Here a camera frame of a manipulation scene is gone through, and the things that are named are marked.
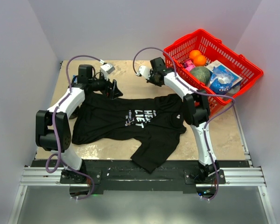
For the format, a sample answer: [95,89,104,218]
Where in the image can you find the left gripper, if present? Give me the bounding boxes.
[89,71,123,99]

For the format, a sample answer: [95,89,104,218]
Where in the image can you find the black printed t-shirt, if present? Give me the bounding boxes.
[72,93,187,173]

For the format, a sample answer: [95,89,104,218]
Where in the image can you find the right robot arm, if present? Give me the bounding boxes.
[144,57,220,183]

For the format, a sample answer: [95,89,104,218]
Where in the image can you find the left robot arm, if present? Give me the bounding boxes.
[35,62,123,183]

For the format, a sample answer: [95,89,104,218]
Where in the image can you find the pink be you box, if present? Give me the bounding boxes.
[183,59,196,72]

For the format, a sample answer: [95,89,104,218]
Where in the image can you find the blue candy packet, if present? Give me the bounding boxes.
[71,75,77,84]

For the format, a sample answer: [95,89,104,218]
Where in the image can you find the upper orange fruit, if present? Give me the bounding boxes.
[189,50,201,60]

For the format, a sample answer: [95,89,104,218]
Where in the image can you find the orange fruit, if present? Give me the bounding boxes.
[189,50,201,60]
[193,55,207,67]

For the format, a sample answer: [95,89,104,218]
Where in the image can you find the green netted melon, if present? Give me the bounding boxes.
[190,66,210,85]

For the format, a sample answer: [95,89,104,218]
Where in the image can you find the lower orange fruit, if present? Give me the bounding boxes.
[193,55,207,67]

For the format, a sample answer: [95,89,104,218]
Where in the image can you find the dark cup white lid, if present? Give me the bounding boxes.
[69,110,78,120]

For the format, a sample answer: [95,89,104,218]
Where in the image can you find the red plastic shopping basket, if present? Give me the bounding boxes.
[162,28,264,115]

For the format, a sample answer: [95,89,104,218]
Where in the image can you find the blue plastic package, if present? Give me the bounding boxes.
[209,70,232,95]

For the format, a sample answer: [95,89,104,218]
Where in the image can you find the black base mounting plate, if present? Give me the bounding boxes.
[32,160,249,196]

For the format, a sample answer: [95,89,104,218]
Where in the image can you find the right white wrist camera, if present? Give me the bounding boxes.
[136,65,151,80]

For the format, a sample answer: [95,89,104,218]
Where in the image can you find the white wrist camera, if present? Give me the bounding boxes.
[100,63,115,78]
[136,65,151,80]

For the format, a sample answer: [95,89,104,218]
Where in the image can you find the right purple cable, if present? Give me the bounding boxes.
[133,47,236,201]

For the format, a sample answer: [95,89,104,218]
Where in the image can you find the purple cable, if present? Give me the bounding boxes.
[45,55,105,200]
[133,47,236,201]

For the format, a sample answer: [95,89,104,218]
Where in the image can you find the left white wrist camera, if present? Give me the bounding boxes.
[100,63,115,78]

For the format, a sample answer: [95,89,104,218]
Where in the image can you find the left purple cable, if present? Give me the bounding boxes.
[45,55,105,200]

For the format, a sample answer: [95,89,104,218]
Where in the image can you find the aluminium rail frame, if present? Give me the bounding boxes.
[9,137,277,224]

